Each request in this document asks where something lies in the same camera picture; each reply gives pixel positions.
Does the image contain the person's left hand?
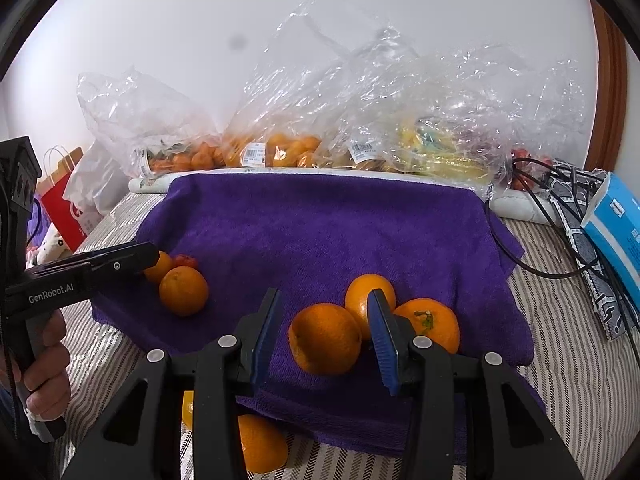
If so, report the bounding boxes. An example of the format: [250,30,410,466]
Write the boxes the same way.
[1,310,70,420]

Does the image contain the black white patterned pouch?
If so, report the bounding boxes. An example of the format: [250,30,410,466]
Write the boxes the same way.
[547,162,639,340]

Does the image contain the clear plastic fruit bags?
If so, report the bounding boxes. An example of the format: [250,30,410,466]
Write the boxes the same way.
[77,0,585,196]

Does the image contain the white plastic bag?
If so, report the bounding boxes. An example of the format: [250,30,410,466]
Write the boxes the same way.
[63,141,129,234]

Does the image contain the black cables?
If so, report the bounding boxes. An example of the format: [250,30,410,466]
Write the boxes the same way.
[482,156,640,361]

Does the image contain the purple towel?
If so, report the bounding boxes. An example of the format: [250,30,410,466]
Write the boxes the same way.
[91,172,547,463]

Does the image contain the large orange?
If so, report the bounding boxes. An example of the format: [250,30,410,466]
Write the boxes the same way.
[288,304,361,376]
[158,266,209,316]

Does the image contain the red paper shopping bag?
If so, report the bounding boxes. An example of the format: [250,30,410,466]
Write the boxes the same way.
[36,145,102,252]

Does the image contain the small oval orange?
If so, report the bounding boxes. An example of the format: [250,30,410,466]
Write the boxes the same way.
[181,390,194,431]

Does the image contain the small red fruit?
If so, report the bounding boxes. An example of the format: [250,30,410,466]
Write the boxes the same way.
[172,254,198,270]

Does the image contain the blue tissue box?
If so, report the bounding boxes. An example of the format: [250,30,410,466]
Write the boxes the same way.
[580,172,640,310]

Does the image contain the brown wooden frame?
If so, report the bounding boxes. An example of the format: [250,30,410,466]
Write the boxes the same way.
[585,0,628,170]

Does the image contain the orange with green stem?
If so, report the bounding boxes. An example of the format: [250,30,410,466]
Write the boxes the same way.
[394,298,460,354]

